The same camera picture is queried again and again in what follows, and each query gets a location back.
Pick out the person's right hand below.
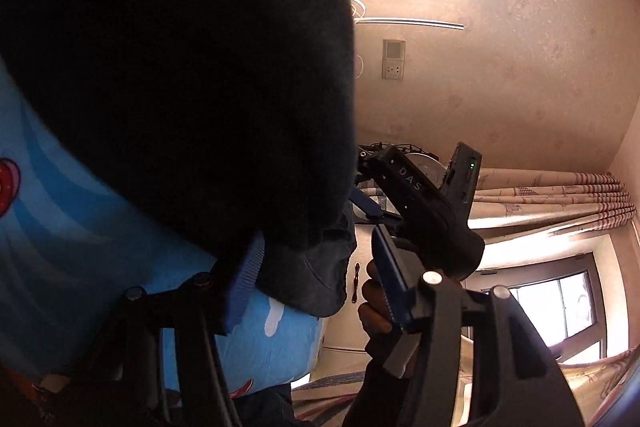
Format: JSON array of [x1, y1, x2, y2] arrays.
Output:
[[357, 259, 402, 360]]

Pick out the person's right forearm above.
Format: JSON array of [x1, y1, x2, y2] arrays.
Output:
[[344, 351, 432, 427]]

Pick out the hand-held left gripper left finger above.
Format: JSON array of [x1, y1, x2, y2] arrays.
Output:
[[75, 252, 266, 427]]

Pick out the sailboat printed curtain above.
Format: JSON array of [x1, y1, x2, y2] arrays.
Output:
[[360, 169, 637, 234]]

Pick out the white cabinet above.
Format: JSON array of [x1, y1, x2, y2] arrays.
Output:
[[307, 227, 383, 383]]

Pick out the blue cartoon printed bedsheet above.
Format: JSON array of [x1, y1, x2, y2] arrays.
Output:
[[0, 57, 327, 394]]

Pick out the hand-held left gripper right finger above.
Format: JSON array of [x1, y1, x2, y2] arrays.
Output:
[[371, 224, 586, 427]]

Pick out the window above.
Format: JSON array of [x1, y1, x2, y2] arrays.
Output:
[[481, 256, 609, 359]]

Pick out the black pants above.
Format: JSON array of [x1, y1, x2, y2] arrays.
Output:
[[0, 0, 359, 319]]

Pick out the wall outlet plate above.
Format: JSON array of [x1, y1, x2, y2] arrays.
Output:
[[382, 39, 405, 80]]

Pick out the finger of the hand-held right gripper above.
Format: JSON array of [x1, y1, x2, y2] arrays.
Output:
[[349, 188, 402, 226]]

